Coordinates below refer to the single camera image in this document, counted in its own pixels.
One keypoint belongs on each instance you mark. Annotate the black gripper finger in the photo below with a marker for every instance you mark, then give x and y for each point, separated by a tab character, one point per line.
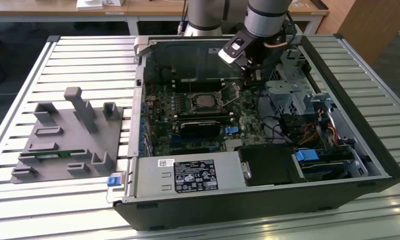
249	78

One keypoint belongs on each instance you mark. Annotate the silver CPU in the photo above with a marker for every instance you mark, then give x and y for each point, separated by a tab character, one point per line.
206	100

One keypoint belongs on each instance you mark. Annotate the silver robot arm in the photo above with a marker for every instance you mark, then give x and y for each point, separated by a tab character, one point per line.
268	17

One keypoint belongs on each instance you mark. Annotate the CPU socket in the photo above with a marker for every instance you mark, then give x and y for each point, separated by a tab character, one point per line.
194	109

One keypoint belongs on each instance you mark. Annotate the grey metal disk bay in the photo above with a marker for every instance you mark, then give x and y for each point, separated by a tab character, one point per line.
288	100

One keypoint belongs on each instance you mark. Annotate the green motherboard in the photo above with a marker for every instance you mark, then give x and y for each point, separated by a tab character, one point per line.
250	120

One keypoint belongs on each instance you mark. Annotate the blue motherboard connector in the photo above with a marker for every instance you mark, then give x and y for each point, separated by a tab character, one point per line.
231	130

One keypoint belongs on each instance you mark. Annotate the black graphics card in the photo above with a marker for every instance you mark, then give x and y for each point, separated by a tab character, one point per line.
201	130

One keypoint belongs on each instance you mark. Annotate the small silver heat sink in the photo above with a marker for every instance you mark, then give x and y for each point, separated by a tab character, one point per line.
234	145

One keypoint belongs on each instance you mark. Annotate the wooden cabinet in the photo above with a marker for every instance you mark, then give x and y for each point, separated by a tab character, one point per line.
370	25

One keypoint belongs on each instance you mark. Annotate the black plastic shroud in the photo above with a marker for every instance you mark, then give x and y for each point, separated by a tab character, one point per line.
270	165

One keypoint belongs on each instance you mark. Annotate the blue disk carrier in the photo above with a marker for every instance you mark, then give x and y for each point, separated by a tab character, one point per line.
308	155

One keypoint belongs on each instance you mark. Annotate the silver power supply unit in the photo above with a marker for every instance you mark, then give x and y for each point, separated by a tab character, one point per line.
150	175

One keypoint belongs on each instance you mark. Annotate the black open PC case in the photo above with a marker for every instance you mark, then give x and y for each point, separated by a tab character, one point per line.
221	212

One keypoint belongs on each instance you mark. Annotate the white box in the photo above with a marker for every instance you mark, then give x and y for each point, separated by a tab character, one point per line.
90	5

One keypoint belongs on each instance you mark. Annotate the blue case latch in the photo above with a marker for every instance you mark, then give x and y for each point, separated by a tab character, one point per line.
114	181

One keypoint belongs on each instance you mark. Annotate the grey parts rack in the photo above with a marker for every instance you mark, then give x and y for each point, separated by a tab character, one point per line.
70	135

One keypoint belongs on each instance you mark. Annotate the green RAM stick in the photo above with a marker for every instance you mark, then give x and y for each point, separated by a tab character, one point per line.
65	153

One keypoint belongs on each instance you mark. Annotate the wooden desk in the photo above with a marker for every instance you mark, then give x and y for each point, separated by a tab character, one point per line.
54	11

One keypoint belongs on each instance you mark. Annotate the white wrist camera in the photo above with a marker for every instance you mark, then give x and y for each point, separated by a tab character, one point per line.
231	51

